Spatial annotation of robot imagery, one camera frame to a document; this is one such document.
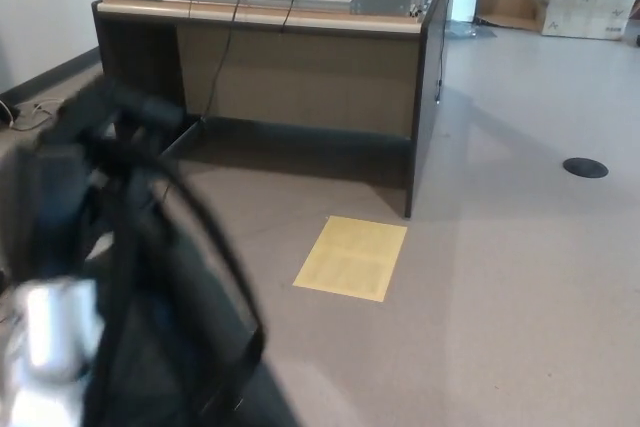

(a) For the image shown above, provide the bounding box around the black lunchbag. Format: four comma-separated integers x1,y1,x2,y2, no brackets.
82,131,304,427

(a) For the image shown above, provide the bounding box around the yellow paper sheet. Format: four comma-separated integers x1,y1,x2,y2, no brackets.
292,215,409,303

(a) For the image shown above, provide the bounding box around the dark brown office desk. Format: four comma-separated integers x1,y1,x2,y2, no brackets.
91,0,459,219

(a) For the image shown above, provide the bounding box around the clear plastic sheet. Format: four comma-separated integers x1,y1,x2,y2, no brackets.
446,20,499,41

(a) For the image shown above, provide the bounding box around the brown cardboard box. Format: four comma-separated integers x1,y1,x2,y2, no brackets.
474,0,547,33

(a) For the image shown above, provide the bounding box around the round black floor cover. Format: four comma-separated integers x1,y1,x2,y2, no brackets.
562,157,610,179

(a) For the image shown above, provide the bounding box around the white cardboard box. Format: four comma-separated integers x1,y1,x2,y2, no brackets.
530,0,639,41

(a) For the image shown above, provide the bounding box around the black floor device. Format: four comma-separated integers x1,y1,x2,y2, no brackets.
0,99,21,127

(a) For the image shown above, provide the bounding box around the long black power cable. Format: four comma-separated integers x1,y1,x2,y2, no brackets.
198,0,251,122

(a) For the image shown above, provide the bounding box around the beige floor cable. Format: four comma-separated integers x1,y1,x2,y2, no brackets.
8,98,64,133

